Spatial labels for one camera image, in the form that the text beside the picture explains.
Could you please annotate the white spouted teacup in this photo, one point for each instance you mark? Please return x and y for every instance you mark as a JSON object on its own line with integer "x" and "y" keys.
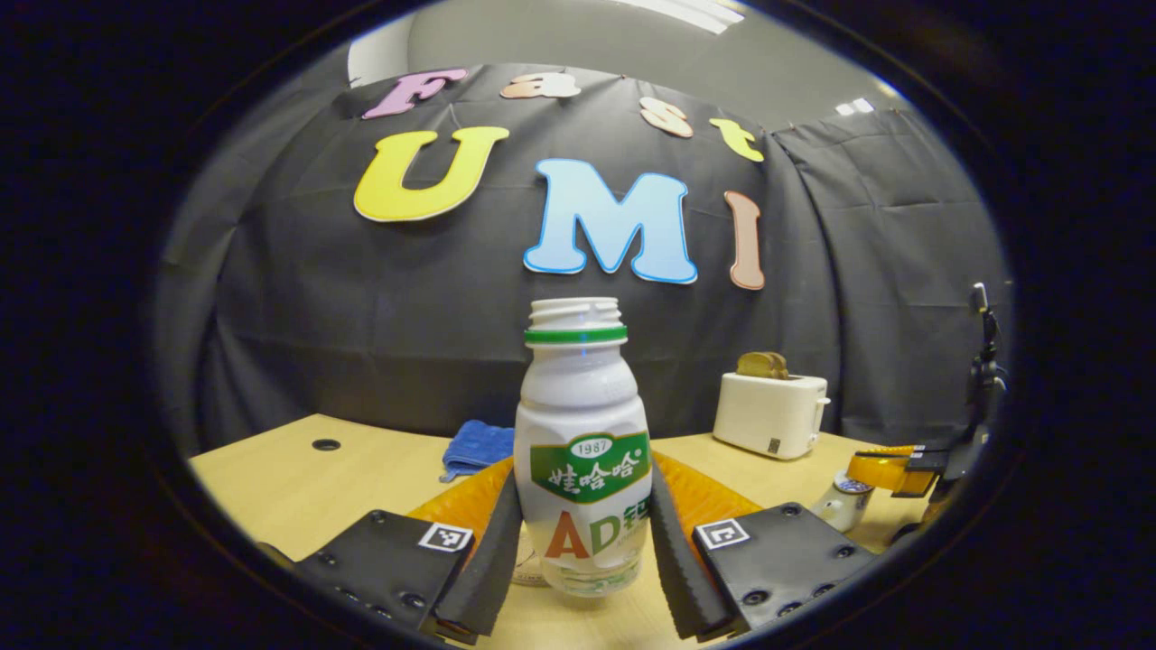
{"x": 835, "y": 510}

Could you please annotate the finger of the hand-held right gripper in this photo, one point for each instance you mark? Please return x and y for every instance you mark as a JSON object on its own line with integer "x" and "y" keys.
{"x": 880, "y": 471}

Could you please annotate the white toaster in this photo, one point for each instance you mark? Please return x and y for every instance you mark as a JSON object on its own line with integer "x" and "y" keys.
{"x": 768, "y": 411}

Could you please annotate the black backdrop cloth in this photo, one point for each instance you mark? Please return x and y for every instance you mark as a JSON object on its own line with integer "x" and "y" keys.
{"x": 361, "y": 307}

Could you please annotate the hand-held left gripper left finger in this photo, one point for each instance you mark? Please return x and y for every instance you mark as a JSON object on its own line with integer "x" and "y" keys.
{"x": 488, "y": 560}

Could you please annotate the ceiling light panel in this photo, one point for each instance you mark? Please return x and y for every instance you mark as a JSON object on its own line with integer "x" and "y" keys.
{"x": 854, "y": 106}
{"x": 686, "y": 13}

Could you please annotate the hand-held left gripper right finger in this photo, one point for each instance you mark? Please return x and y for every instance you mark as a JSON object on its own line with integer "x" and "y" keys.
{"x": 682, "y": 560}

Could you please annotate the white blue teacup lid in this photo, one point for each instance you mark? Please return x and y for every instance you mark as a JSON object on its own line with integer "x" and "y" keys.
{"x": 853, "y": 486}

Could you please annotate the blue folded towel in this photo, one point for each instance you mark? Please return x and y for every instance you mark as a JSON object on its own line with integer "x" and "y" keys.
{"x": 474, "y": 444}

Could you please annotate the brown toast slice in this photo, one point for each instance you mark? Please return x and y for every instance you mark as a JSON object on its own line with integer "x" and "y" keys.
{"x": 761, "y": 365}

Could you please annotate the white water bottle green label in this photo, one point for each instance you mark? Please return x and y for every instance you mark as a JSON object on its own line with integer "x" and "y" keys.
{"x": 582, "y": 406}

